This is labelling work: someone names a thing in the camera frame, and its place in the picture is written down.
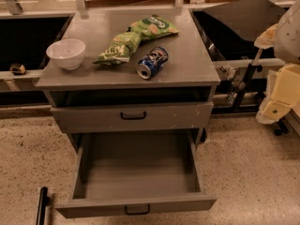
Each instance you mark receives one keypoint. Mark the grey drawer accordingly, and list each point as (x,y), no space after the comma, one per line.
(136,173)
(132,117)

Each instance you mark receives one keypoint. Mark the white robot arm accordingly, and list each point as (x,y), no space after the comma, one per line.
(283,86)

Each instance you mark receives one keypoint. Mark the grey drawer cabinet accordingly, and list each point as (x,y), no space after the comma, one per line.
(188,76)

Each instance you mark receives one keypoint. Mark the grey top drawer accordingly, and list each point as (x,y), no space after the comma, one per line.
(132,117)

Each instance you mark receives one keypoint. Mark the blue soda can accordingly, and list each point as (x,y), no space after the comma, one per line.
(150,64)

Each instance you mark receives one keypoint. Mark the green chip bag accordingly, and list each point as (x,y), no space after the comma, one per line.
(124,45)

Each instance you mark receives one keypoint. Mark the white bowl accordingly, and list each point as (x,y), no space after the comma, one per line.
(67,53)

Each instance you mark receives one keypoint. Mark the black tray stand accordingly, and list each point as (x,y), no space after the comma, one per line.
(228,32)

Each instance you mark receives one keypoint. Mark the yellow tape measure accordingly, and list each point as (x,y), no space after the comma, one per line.
(17,69)

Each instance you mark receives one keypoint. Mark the black bar on floor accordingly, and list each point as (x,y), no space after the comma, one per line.
(43,201)

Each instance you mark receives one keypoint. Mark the metal clamp bracket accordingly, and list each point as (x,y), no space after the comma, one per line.
(237,84)

